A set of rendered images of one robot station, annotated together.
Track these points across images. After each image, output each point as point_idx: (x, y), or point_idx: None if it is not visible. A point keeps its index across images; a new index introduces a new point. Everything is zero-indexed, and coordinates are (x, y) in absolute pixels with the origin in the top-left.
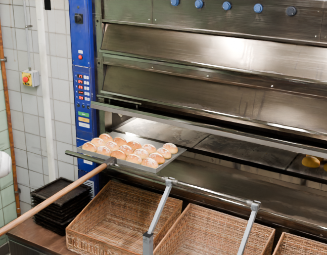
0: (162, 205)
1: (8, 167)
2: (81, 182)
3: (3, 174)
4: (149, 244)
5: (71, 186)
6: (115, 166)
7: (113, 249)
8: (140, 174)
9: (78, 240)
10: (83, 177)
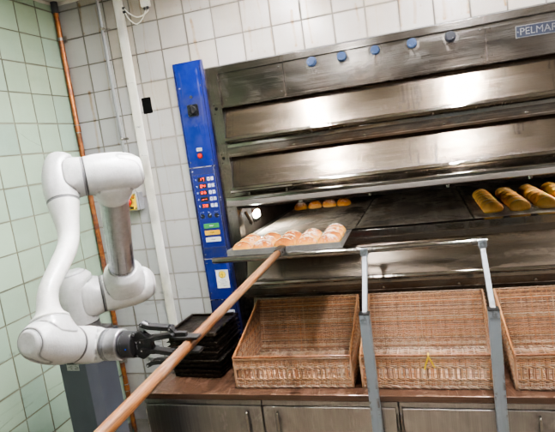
0: (366, 278)
1: (153, 283)
2: (266, 267)
3: (148, 293)
4: (370, 325)
5: (259, 271)
6: (286, 255)
7: (307, 361)
8: (322, 254)
9: (252, 368)
10: (265, 262)
